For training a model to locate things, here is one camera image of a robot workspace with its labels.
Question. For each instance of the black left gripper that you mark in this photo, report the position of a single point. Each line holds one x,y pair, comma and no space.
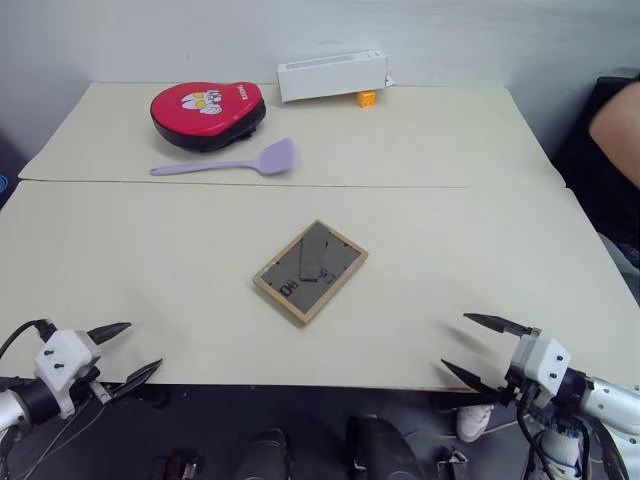
100,387

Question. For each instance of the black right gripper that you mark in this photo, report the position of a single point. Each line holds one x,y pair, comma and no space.
520,390

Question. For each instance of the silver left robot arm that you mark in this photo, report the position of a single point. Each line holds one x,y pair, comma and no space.
22,400

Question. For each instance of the person's bare forearm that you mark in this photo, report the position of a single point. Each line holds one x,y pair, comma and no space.
617,130

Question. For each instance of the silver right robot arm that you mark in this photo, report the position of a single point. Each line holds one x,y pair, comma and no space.
612,400

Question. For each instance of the white sneaker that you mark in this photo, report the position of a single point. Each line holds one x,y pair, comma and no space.
472,422

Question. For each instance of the person's grey trousers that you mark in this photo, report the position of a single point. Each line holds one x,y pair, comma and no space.
622,260

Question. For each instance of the blue object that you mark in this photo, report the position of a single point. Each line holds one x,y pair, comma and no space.
3,190

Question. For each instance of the purple silicone spatula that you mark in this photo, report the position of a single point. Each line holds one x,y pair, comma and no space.
275,159

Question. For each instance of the red black boxing pad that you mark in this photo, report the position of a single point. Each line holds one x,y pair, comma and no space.
205,112

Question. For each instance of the small yellow cube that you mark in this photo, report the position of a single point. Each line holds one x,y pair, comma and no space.
367,99

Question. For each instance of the long white cardboard box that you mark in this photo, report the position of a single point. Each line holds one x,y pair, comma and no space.
330,77

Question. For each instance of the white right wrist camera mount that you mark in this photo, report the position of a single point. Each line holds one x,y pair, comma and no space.
545,360

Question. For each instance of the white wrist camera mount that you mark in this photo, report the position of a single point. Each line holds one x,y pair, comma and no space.
545,360
60,360

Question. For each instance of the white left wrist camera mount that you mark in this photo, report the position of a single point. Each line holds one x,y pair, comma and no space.
60,360

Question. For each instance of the wooden picture frame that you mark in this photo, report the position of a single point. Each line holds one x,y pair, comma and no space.
320,295

